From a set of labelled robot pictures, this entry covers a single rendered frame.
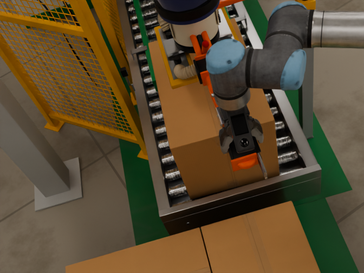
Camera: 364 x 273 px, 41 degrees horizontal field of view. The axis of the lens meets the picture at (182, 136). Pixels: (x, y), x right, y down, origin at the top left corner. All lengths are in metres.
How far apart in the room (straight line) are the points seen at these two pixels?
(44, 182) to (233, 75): 2.00
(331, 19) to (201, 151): 0.85
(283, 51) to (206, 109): 0.82
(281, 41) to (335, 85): 2.05
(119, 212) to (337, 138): 1.32
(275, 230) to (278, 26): 1.06
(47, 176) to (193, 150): 1.26
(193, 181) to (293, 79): 1.01
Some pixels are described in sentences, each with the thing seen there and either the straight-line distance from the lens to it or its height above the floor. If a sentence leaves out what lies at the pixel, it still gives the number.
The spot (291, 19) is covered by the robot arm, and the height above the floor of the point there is 1.60.
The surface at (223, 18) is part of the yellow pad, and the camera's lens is 1.93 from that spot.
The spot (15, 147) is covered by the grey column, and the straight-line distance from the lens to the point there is 2.68.
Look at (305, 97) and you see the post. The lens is 2.61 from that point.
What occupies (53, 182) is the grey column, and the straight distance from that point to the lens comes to 2.95.
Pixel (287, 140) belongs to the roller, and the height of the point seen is 0.55.
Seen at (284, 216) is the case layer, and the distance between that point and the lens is 2.06.
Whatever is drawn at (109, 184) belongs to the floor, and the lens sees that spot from 2.97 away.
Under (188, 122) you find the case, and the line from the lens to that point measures 1.86.
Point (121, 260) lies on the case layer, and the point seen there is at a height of 0.54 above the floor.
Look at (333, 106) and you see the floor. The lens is 3.06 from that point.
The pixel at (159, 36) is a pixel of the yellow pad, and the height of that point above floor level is 1.13.
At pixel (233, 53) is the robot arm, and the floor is 1.62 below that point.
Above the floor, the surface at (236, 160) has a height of 1.27.
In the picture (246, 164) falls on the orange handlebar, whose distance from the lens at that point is 1.35.
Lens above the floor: 2.39
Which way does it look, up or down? 52 degrees down
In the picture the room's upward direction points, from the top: 20 degrees counter-clockwise
